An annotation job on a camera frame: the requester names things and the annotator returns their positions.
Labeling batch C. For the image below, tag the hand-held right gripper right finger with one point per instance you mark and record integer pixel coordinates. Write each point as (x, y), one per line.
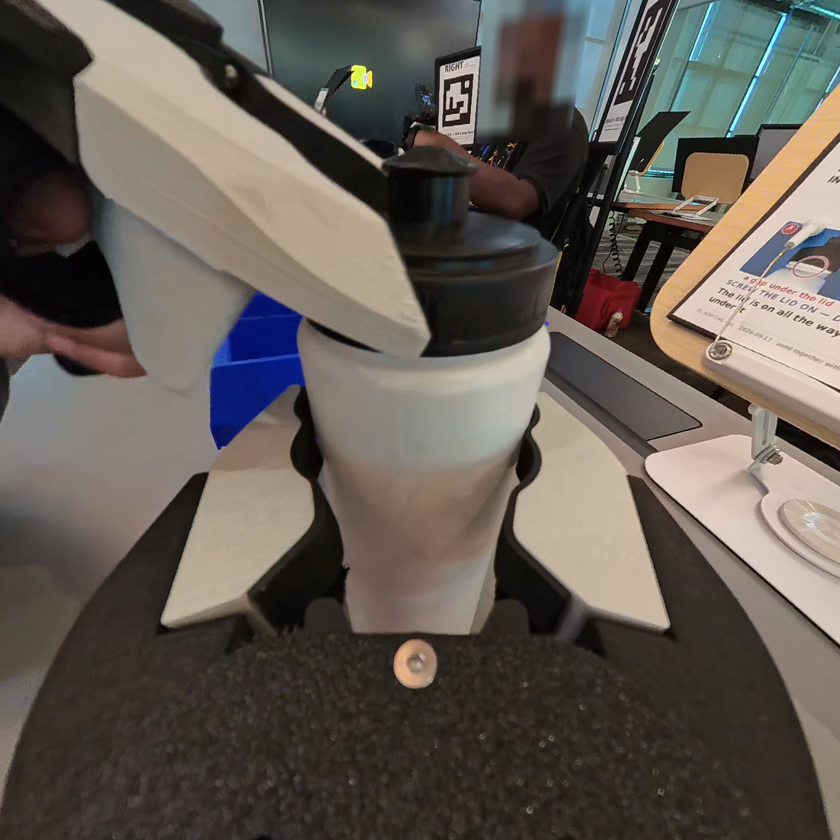
(590, 531)

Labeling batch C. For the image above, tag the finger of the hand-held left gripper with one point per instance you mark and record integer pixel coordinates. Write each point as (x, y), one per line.
(262, 216)

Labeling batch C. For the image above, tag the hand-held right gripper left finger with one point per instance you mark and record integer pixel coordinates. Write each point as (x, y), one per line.
(243, 525)

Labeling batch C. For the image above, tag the blue plastic bin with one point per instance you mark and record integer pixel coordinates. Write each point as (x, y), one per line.
(253, 380)

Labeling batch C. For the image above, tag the white plastic bottle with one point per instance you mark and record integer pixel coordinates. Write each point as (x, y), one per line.
(420, 426)

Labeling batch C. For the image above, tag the black bottle lid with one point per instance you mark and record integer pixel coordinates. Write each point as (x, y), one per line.
(485, 289)

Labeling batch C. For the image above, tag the person's left hand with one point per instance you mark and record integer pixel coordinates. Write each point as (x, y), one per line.
(85, 346)

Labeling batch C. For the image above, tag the black and white marker sign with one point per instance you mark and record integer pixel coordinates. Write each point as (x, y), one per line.
(458, 98)

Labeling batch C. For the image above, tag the black hanging jacket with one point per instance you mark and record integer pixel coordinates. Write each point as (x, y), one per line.
(577, 229)

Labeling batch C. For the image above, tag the printed instruction sheet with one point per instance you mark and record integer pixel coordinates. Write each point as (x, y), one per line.
(787, 282)

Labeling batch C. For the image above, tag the small wooden document stand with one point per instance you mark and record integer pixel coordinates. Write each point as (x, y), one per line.
(715, 174)

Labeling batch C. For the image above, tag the black background document stand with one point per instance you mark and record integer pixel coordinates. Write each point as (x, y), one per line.
(659, 131)

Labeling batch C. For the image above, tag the tall marker sign banner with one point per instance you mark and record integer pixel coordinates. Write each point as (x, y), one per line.
(640, 52)

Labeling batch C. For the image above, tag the black wall monitor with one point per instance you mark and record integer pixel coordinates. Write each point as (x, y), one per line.
(367, 39)

